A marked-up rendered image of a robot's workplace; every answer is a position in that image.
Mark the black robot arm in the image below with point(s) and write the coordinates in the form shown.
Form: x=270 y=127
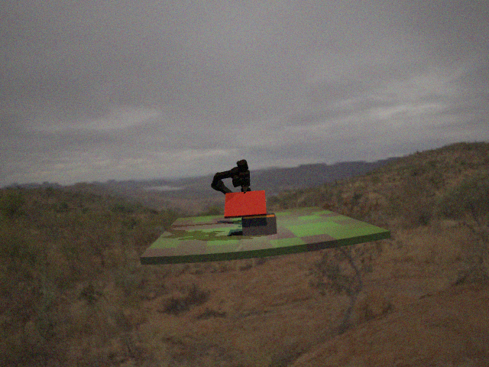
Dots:
x=218 y=185

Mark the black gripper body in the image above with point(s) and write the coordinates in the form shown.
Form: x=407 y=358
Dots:
x=245 y=176

